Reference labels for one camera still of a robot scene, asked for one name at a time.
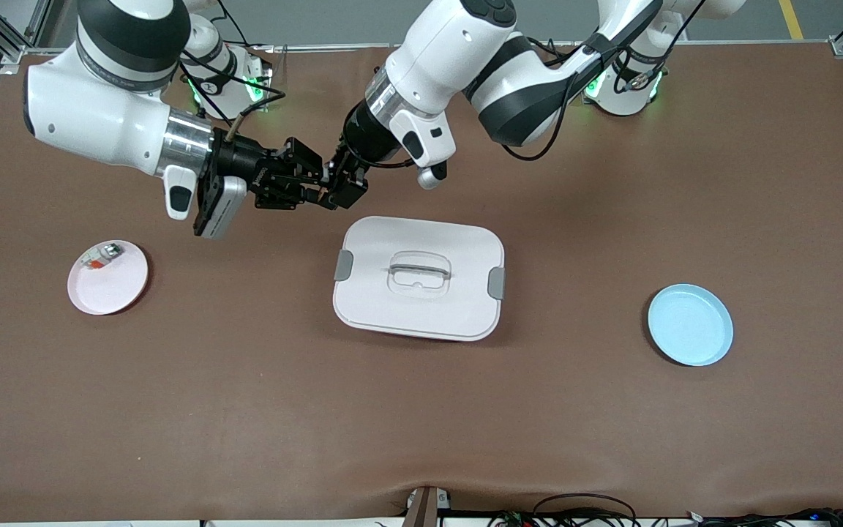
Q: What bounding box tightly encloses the pink box with white lid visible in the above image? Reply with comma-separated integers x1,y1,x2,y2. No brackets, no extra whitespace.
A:
332,215,506,343

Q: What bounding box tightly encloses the small white orange object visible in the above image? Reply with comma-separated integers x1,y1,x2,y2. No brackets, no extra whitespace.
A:
79,244,124,270

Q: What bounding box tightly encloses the pale pink round plate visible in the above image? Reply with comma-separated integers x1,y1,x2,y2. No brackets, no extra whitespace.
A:
67,239,150,316

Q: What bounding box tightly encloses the brown table mat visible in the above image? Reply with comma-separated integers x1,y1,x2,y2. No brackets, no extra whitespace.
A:
0,40,843,524

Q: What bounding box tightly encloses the aluminium profile bar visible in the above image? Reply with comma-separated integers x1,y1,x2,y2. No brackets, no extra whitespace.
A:
403,487,452,527

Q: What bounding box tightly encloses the light blue round plate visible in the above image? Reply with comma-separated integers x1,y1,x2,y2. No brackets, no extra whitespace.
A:
647,284,734,367

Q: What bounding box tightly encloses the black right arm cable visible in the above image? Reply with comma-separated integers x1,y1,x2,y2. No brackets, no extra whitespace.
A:
180,62,287,140

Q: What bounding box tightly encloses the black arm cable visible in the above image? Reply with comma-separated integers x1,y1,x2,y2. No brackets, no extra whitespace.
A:
180,62,287,140
502,0,708,162

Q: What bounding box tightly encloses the silver table edge rail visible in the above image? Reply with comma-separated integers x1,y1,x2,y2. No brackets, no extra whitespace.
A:
23,40,843,56

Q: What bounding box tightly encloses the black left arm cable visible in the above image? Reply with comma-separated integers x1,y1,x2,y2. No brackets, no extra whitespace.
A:
502,0,708,162

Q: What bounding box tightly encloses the aluminium corner frame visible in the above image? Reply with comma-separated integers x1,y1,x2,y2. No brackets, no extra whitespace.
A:
0,0,53,67

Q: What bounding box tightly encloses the black cable bundle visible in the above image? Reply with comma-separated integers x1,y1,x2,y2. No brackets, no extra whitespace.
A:
491,494,843,527

